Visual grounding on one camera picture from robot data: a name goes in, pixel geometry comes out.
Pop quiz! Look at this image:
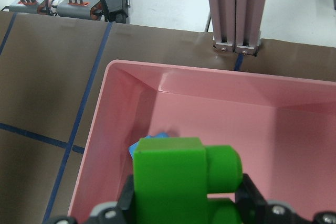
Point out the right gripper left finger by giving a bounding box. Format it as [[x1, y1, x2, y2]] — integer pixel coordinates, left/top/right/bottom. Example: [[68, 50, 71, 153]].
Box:
[[88, 174, 137, 223]]

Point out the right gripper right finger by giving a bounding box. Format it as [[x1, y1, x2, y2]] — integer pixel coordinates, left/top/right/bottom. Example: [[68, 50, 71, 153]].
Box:
[[235, 173, 335, 224]]

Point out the green toy block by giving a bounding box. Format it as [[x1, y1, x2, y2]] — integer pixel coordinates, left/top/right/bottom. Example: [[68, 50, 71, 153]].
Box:
[[133, 137, 243, 223]]

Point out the blue toy block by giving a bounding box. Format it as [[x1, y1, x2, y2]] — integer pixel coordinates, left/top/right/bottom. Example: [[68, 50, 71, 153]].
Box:
[[128, 132, 176, 160]]

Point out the pink plastic box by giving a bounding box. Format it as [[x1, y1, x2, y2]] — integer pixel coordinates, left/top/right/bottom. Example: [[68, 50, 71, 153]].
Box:
[[69, 60, 335, 222]]

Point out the grey usb hub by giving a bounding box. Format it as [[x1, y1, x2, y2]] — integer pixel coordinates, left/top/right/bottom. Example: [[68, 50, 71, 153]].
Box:
[[56, 0, 103, 21], [2, 0, 46, 15]]

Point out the aluminium frame post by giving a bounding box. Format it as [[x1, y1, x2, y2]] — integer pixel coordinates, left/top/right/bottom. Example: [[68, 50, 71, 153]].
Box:
[[209, 0, 266, 55]]

